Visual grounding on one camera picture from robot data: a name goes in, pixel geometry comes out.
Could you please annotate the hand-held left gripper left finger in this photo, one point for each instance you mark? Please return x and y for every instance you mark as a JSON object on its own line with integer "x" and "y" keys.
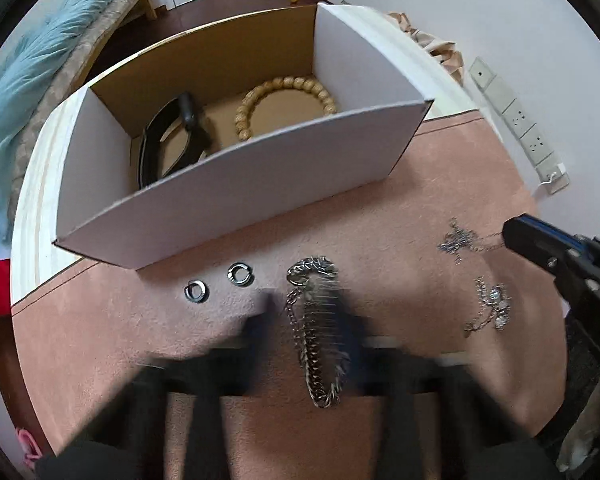
{"x": 258, "y": 331}

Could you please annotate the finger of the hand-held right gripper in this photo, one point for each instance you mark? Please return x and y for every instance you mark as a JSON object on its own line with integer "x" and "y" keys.
{"x": 555, "y": 230}
{"x": 530, "y": 242}

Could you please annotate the person's right hand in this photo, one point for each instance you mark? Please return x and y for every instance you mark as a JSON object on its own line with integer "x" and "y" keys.
{"x": 587, "y": 430}

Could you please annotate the white power strip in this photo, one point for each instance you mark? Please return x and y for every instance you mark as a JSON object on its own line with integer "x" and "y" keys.
{"x": 517, "y": 115}

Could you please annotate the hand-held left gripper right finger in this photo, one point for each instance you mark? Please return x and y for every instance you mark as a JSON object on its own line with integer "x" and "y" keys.
{"x": 351, "y": 332}

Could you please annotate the wooden bed frame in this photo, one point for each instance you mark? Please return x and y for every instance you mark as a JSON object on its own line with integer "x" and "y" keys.
{"x": 142, "y": 2}

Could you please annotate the beige crumpled cloth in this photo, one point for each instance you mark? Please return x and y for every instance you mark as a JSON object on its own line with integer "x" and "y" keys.
{"x": 437, "y": 45}

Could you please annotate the pink plastic object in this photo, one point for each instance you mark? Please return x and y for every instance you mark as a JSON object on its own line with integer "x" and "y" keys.
{"x": 27, "y": 445}

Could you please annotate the blue fluffy blanket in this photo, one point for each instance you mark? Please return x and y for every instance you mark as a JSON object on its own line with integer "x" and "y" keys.
{"x": 25, "y": 75}

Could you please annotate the white cardboard box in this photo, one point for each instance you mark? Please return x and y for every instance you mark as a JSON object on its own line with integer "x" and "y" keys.
{"x": 260, "y": 180}

